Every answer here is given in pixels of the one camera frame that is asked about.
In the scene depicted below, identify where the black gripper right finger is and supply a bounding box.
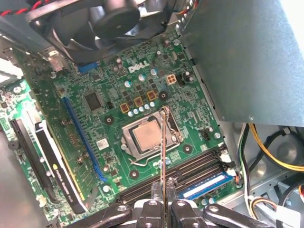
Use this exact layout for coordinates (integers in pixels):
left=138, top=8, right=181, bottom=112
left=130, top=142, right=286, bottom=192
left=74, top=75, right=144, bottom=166
left=166, top=178, right=270, bottom=228

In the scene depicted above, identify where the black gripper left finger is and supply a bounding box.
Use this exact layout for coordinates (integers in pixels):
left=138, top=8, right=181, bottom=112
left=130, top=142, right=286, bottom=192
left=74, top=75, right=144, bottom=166
left=94, top=181, right=164, bottom=228

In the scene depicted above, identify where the green RAM stick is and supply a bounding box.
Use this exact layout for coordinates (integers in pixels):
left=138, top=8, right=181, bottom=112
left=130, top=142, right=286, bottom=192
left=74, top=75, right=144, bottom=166
left=160, top=110, right=168, bottom=207

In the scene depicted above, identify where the RAM stick with white label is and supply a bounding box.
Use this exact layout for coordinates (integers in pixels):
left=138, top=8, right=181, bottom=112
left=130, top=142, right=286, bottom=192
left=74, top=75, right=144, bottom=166
left=182, top=172, right=233, bottom=200

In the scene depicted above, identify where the black RAM slot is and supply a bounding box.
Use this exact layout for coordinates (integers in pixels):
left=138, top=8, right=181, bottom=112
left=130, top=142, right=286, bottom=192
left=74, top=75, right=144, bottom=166
left=118, top=147, right=223, bottom=200
left=124, top=158, right=230, bottom=206
left=121, top=152, right=227, bottom=203

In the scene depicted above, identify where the metal socket locking lever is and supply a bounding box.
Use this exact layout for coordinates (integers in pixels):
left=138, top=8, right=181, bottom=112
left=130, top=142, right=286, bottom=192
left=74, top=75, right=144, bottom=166
left=129, top=152, right=164, bottom=168

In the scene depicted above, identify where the metal CPU socket cover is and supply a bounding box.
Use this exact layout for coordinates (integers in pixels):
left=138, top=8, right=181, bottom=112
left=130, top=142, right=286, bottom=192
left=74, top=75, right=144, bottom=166
left=120, top=106, right=185, bottom=160

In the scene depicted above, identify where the silver CPU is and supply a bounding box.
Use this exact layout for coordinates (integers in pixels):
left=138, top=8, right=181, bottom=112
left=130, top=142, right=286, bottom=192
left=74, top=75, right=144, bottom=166
left=132, top=120, right=165, bottom=153

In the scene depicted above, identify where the green motherboard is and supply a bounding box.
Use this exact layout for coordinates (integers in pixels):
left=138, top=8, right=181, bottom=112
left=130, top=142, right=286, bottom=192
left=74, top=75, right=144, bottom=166
left=0, top=30, right=242, bottom=225

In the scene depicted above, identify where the black PC case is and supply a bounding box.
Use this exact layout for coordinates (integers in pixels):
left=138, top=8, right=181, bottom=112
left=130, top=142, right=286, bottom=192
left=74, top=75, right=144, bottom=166
left=0, top=0, right=304, bottom=228

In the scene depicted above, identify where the black graphics card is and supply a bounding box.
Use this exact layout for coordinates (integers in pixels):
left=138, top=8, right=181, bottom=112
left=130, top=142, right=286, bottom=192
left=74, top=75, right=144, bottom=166
left=33, top=118, right=88, bottom=215

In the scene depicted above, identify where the blue expansion slot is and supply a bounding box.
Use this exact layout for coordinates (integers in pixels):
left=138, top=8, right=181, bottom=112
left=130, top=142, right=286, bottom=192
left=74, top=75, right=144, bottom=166
left=60, top=95, right=107, bottom=183

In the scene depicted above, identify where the black square chip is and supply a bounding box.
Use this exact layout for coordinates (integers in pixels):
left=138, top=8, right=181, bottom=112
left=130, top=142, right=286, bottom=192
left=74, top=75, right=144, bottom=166
left=83, top=91, right=105, bottom=112

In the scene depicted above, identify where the black expansion slot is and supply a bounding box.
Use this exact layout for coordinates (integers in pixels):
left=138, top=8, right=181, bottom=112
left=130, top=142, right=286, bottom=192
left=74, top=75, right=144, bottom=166
left=9, top=118, right=61, bottom=204

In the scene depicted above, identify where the beige power connector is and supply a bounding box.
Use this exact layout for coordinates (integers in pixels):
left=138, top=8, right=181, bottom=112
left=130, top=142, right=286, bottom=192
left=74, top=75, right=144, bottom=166
left=165, top=74, right=178, bottom=86

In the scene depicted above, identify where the blue board header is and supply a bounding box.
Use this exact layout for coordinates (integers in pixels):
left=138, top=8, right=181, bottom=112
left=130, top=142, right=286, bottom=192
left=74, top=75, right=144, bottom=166
left=77, top=61, right=100, bottom=74

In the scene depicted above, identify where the grey power supply unit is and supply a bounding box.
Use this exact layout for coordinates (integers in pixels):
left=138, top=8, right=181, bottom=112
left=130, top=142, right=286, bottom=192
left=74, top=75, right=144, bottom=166
left=177, top=0, right=304, bottom=125

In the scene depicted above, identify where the silver port connector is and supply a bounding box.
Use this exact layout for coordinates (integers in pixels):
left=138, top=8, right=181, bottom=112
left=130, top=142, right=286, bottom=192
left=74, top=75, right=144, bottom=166
left=47, top=50, right=65, bottom=72

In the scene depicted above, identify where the black case fan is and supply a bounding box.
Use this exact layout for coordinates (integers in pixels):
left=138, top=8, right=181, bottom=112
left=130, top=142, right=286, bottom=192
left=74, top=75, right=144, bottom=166
left=25, top=0, right=178, bottom=66

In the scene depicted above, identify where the multicolour wire bundle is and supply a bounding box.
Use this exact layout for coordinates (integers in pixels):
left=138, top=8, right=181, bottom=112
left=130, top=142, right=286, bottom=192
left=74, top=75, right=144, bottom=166
left=237, top=123, right=254, bottom=216

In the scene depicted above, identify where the red black twisted wire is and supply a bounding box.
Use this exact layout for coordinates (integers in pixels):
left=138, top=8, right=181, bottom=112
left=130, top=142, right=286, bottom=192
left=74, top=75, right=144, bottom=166
left=0, top=0, right=52, bottom=16

